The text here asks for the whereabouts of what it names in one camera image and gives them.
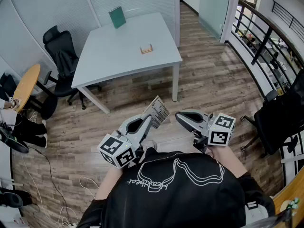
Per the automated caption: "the round wooden table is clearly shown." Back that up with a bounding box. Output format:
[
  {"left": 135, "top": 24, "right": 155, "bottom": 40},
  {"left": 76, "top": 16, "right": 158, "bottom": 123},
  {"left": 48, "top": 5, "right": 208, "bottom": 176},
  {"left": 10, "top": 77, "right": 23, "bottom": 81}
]
[{"left": 13, "top": 63, "right": 59, "bottom": 121}]

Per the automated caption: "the printed table card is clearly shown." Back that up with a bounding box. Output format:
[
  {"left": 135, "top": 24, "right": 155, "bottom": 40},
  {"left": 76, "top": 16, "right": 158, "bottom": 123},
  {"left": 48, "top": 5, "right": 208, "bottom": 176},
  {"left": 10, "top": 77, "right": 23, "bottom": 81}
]
[{"left": 143, "top": 95, "right": 171, "bottom": 130}]

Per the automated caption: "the person's left forearm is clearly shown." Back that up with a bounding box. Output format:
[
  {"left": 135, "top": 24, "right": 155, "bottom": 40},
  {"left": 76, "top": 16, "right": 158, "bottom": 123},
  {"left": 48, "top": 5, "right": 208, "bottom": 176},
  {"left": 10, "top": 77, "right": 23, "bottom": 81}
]
[{"left": 95, "top": 166, "right": 124, "bottom": 200}]

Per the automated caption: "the wooden card holder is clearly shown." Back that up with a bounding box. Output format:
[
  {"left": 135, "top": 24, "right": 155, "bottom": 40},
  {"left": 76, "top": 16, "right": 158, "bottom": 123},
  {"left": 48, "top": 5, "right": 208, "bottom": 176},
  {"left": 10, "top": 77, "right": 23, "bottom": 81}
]
[{"left": 139, "top": 44, "right": 154, "bottom": 55}]

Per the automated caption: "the black mesh office chair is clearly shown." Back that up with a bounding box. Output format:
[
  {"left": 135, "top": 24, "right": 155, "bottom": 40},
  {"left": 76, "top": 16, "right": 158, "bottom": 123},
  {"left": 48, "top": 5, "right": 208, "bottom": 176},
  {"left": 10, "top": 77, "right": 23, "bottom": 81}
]
[{"left": 42, "top": 25, "right": 103, "bottom": 111}]

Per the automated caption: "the wooden desk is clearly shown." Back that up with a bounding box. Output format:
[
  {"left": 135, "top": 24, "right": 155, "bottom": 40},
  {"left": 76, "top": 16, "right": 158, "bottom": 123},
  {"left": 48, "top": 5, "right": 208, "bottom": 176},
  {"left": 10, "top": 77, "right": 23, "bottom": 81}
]
[{"left": 272, "top": 173, "right": 304, "bottom": 216}]

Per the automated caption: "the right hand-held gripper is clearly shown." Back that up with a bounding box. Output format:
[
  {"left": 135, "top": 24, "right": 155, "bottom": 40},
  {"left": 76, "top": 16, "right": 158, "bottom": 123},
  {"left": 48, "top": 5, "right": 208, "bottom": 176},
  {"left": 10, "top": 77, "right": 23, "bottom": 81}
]
[{"left": 175, "top": 110, "right": 236, "bottom": 153}]

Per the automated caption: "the white square table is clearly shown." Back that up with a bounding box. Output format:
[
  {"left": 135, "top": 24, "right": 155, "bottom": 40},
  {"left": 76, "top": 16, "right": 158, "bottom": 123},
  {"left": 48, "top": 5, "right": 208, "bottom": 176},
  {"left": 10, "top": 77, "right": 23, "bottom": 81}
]
[{"left": 71, "top": 11, "right": 183, "bottom": 114}]

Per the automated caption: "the person's right forearm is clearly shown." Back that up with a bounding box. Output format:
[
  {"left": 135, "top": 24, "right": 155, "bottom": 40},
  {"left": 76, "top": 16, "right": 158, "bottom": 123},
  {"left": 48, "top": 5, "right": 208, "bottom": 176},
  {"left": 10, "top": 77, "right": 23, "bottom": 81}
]
[{"left": 210, "top": 147, "right": 249, "bottom": 181}]

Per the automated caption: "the person's shoe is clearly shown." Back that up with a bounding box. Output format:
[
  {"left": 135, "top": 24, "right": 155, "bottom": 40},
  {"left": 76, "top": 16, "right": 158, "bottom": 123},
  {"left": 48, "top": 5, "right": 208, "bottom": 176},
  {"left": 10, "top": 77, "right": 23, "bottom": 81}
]
[{"left": 142, "top": 140, "right": 158, "bottom": 152}]

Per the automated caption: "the frosted glass door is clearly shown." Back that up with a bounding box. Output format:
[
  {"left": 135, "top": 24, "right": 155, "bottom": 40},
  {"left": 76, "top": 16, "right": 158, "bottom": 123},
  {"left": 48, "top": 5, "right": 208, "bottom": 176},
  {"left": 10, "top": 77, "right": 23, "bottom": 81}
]
[{"left": 198, "top": 0, "right": 232, "bottom": 40}]

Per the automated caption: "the black floor cable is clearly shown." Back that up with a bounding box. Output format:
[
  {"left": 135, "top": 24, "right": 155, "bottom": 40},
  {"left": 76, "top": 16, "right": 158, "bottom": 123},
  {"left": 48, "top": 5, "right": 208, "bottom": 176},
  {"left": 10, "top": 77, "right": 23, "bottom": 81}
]
[{"left": 28, "top": 145, "right": 72, "bottom": 223}]

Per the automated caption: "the white floor cable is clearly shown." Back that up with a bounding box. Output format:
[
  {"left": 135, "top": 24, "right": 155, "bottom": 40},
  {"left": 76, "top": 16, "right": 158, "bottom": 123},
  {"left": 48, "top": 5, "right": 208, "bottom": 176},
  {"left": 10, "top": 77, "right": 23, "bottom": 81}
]
[{"left": 20, "top": 151, "right": 100, "bottom": 227}]

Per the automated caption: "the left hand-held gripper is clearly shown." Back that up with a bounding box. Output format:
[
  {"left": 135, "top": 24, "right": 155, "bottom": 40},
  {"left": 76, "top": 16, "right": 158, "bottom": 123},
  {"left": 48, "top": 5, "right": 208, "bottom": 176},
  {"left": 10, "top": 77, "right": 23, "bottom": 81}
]
[{"left": 97, "top": 114, "right": 152, "bottom": 170}]

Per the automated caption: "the black office chair with armrests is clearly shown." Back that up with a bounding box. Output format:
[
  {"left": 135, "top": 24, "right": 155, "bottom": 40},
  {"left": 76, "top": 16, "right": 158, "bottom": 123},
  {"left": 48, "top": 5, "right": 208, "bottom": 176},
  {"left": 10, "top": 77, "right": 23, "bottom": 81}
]
[{"left": 239, "top": 69, "right": 304, "bottom": 159}]

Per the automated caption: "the green book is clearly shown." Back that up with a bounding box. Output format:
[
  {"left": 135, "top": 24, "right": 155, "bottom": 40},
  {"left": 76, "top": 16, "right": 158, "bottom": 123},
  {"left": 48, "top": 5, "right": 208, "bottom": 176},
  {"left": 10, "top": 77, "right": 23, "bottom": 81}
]
[{"left": 108, "top": 6, "right": 127, "bottom": 29}]

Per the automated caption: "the person's black printed shirt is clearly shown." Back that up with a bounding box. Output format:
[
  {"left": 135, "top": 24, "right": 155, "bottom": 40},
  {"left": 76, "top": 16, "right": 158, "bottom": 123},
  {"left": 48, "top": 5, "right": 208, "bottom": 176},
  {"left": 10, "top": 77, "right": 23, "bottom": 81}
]
[{"left": 76, "top": 148, "right": 276, "bottom": 228}]

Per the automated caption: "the black metal railing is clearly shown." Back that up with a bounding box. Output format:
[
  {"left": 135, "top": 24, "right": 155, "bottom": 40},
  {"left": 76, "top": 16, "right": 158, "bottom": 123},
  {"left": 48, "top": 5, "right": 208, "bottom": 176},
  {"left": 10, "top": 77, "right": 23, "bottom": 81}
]
[{"left": 230, "top": 0, "right": 304, "bottom": 100}]

